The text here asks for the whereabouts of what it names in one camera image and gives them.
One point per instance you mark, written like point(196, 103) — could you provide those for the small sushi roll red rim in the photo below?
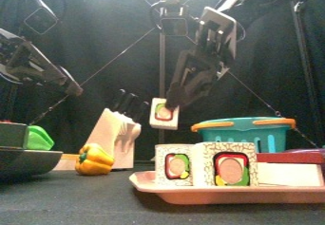
point(163, 118)

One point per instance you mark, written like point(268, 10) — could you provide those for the large sushi roll crackle pattern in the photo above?
point(224, 164)

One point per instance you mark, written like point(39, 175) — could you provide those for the purple toy piece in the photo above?
point(307, 150)

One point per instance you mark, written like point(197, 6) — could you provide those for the pink plastic plate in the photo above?
point(220, 195)

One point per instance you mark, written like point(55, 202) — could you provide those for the bright green toy food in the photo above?
point(39, 138)

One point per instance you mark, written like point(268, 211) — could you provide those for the dark green toy box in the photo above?
point(12, 135)

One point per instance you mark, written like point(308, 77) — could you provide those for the white toy knife block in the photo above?
point(111, 137)

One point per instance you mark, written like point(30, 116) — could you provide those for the dark bowl with vegetables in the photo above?
point(26, 162)

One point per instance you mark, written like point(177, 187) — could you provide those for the tan wooden board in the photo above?
point(70, 162)

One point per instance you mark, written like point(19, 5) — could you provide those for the yellow toy bell pepper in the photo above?
point(94, 159)

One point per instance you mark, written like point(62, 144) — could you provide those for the red white toy nigiri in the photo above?
point(289, 168)

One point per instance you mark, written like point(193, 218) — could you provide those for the vertical metal frame pole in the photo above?
point(162, 64)

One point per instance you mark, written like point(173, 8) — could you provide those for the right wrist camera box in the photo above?
point(173, 24)

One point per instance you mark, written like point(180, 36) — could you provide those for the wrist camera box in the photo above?
point(40, 19)
point(173, 24)

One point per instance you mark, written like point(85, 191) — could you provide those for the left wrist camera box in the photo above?
point(40, 19)

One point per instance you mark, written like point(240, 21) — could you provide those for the black side frame post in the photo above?
point(305, 77)

